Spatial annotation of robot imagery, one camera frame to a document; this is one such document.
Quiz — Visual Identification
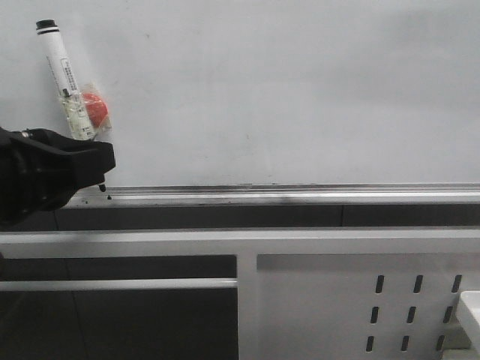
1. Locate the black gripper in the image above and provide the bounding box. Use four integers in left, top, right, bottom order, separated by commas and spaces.
1, 128, 116, 227

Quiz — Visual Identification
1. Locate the white plastic tray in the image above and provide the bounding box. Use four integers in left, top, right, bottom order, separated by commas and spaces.
456, 290, 479, 353

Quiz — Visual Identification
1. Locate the white whiteboard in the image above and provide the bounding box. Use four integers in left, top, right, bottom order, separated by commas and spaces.
1, 1, 479, 203

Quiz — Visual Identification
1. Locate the red magnet taped to marker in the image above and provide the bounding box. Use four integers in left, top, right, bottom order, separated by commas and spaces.
80, 82, 112, 134

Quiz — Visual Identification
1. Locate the white whiteboard marker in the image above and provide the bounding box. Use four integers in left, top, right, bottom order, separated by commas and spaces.
35, 19, 108, 194

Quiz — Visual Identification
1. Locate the white metal rack frame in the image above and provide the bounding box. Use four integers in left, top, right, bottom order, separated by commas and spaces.
1, 228, 479, 359

